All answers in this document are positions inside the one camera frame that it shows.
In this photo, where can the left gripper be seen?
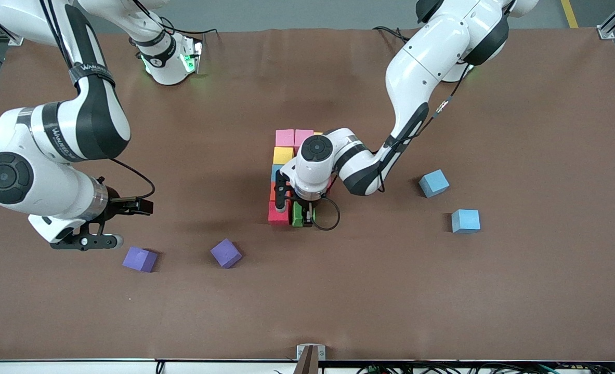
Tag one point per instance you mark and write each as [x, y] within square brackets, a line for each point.
[305, 204]

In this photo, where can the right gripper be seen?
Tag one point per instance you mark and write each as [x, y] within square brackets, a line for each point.
[115, 203]

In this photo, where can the green foam cube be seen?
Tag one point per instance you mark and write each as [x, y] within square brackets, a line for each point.
[297, 214]

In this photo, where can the red foam cube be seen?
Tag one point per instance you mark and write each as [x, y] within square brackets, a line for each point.
[277, 214]

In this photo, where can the orange foam cube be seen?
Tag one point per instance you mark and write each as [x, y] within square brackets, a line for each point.
[272, 191]

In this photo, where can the blue foam cube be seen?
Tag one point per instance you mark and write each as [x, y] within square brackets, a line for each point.
[434, 183]
[466, 221]
[276, 172]

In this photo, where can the pink foam cube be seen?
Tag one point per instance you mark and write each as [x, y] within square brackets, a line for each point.
[302, 137]
[285, 137]

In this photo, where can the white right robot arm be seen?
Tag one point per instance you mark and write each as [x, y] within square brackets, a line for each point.
[78, 130]

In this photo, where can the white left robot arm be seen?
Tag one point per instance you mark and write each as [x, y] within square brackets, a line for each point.
[427, 57]

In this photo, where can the purple foam cube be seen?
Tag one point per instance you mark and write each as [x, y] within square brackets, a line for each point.
[139, 258]
[226, 253]

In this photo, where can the brown table mat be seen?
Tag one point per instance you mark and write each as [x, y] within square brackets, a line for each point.
[307, 291]

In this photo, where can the grey metal camera bracket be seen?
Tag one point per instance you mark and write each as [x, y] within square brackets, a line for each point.
[311, 358]

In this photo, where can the white table edge rail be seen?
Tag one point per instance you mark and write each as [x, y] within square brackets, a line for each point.
[78, 368]

